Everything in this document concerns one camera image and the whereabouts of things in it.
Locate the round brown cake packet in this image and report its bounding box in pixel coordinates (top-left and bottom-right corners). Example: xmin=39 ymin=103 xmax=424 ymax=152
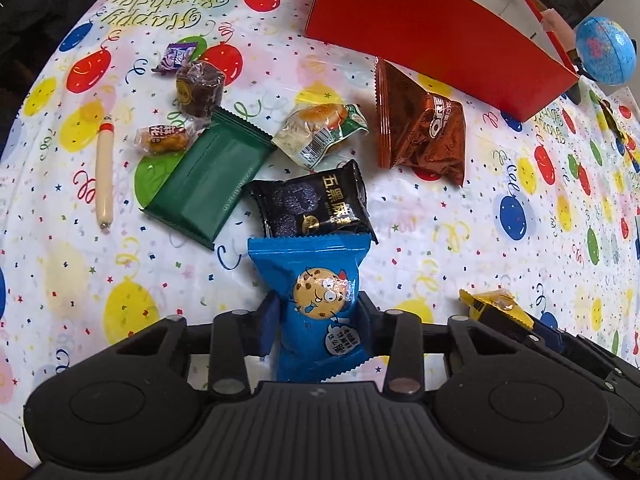
xmin=175 ymin=60 xmax=227 ymax=118

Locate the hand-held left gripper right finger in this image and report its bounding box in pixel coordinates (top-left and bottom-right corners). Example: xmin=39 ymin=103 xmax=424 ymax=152
xmin=351 ymin=291 xmax=532 ymax=397

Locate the brown foil snack bag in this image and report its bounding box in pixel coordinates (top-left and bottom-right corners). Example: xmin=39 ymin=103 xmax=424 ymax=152
xmin=374 ymin=57 xmax=467 ymax=188

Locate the small orange snack packet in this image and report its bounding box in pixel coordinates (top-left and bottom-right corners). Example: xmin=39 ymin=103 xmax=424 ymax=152
xmin=135 ymin=121 xmax=197 ymax=155

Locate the blue globe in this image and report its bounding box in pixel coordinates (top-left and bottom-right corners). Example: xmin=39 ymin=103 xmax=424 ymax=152
xmin=567 ymin=16 xmax=637 ymax=103

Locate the blue cookie packet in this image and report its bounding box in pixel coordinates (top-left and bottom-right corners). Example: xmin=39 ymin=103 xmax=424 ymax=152
xmin=247 ymin=232 xmax=372 ymax=383

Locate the green white bun packet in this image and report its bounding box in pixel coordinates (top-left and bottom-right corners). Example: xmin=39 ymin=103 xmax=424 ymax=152
xmin=271 ymin=102 xmax=371 ymax=171

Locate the yellow snack packet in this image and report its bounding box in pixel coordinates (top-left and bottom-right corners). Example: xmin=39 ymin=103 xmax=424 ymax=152
xmin=459 ymin=287 xmax=536 ymax=333

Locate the dark green snack packet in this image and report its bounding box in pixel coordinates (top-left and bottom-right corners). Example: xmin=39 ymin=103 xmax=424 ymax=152
xmin=139 ymin=107 xmax=277 ymax=252

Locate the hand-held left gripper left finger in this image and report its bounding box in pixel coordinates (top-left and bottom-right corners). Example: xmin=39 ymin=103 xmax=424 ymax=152
xmin=107 ymin=291 xmax=284 ymax=400

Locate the sausage stick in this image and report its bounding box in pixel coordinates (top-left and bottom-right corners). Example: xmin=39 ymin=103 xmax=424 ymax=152
xmin=96 ymin=119 xmax=115 ymax=233

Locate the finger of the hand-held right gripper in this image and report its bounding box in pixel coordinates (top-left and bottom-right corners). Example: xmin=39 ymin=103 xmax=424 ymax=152
xmin=530 ymin=321 xmax=621 ymax=378

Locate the balloon print tablecloth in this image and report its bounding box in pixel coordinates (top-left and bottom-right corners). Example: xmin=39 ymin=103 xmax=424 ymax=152
xmin=0 ymin=0 xmax=640 ymax=413

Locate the purple candy wrapper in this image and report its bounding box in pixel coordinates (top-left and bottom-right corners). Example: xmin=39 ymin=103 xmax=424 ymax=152
xmin=152 ymin=42 xmax=197 ymax=73

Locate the red cardboard box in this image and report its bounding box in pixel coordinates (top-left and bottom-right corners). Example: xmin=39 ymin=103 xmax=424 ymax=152
xmin=304 ymin=0 xmax=582 ymax=123

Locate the black snack packet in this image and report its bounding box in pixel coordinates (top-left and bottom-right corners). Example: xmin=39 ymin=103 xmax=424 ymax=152
xmin=248 ymin=159 xmax=379 ymax=246

